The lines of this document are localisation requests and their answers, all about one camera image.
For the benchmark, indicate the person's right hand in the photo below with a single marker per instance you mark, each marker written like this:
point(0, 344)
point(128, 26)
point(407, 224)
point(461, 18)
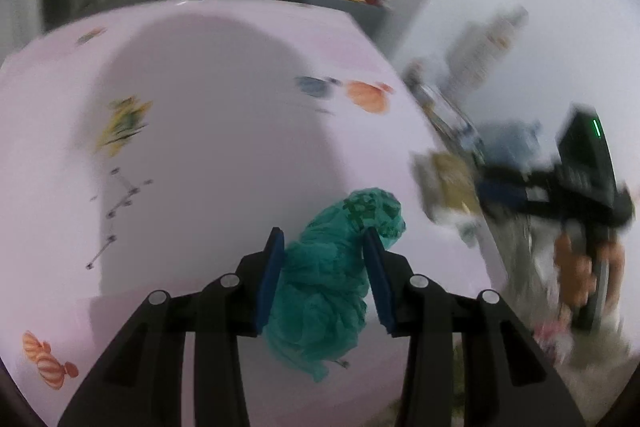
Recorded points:
point(570, 267)

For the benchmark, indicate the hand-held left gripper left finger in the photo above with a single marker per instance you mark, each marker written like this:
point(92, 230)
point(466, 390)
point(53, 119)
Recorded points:
point(267, 282)

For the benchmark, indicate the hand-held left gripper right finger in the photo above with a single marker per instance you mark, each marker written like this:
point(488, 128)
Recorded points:
point(377, 282)

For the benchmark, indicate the pile of cartons and packaging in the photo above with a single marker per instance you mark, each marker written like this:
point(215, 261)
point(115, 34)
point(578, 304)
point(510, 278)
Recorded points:
point(440, 107)

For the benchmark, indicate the grey cabinet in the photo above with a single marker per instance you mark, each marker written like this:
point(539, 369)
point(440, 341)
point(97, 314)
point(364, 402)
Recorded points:
point(360, 14)

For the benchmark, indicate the blue water jug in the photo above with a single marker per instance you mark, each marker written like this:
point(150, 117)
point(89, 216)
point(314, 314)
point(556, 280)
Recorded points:
point(510, 142)

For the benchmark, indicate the teal plastic bag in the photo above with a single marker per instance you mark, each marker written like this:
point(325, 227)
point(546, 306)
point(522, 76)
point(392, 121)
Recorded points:
point(325, 287)

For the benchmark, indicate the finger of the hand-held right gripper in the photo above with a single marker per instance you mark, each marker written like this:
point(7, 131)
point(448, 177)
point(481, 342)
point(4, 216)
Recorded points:
point(502, 197)
point(507, 173)

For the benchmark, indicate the pink white packet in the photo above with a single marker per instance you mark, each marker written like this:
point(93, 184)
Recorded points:
point(552, 339)

